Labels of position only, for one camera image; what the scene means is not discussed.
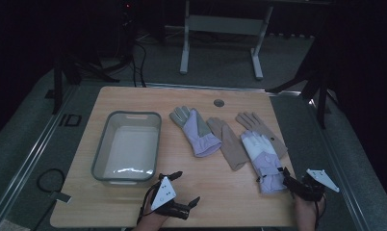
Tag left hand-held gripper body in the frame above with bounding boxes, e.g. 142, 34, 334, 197
144, 175, 191, 221

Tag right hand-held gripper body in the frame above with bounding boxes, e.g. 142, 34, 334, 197
291, 168, 341, 202

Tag purple and white ski glove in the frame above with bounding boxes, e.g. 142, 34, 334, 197
240, 129, 288, 194

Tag purple glove with grey palm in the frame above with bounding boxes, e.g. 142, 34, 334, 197
168, 105, 222, 159

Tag grey plastic bin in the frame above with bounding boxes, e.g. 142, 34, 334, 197
90, 110, 163, 188

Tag person's right hand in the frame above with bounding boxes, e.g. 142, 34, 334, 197
293, 193, 326, 231

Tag person's left hand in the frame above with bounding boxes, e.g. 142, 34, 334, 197
131, 201, 170, 231

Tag beige knit glove with button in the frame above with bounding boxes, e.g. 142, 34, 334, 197
235, 111, 289, 160

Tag black metal stand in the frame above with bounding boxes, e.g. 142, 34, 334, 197
43, 52, 121, 116
266, 61, 333, 130

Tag grey tape piece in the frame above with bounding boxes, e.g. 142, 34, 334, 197
49, 191, 72, 204

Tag dark device with red light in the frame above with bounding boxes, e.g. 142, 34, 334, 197
119, 0, 139, 37

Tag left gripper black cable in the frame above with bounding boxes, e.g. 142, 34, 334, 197
136, 183, 161, 225

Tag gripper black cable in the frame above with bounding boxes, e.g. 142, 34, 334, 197
136, 183, 161, 225
314, 195, 327, 230

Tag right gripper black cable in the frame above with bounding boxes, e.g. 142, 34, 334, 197
314, 195, 327, 230

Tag metal floor rail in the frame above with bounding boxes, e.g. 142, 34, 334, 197
0, 86, 79, 227
307, 95, 374, 231

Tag black hanging cables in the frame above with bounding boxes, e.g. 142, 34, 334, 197
129, 38, 148, 89

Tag black floor cable loop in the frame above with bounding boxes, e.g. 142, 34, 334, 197
36, 167, 66, 194

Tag white desk frame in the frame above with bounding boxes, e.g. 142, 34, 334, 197
179, 0, 275, 81

